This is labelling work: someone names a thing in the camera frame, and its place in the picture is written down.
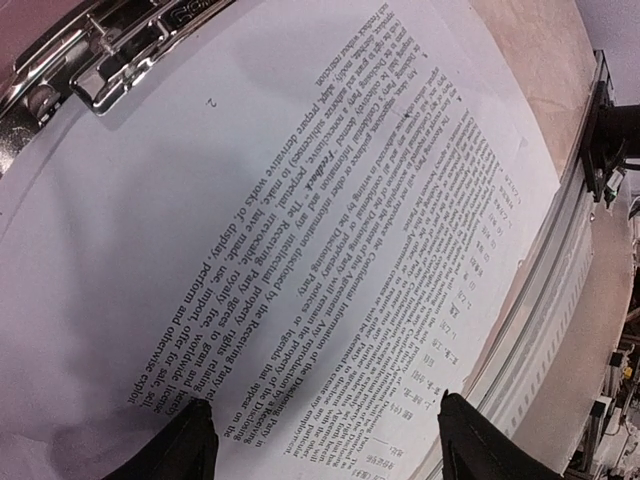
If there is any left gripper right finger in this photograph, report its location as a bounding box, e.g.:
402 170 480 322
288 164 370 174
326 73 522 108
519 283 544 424
438 391 561 480

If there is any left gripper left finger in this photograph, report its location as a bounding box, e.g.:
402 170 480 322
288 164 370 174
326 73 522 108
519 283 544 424
105 399 219 480

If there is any remaining white paper stack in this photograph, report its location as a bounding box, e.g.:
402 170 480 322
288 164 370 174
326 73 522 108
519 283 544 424
1 1 559 479

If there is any metal clip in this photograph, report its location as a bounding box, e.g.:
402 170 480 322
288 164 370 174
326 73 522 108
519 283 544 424
1 1 229 172

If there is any translucent grey plastic sheet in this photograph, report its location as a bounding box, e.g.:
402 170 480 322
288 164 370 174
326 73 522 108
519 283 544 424
1 0 94 95

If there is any front aluminium rail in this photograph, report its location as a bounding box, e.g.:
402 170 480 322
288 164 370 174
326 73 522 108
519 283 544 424
409 49 636 480

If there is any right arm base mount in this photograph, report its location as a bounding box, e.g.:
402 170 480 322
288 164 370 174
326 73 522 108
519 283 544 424
578 50 639 206

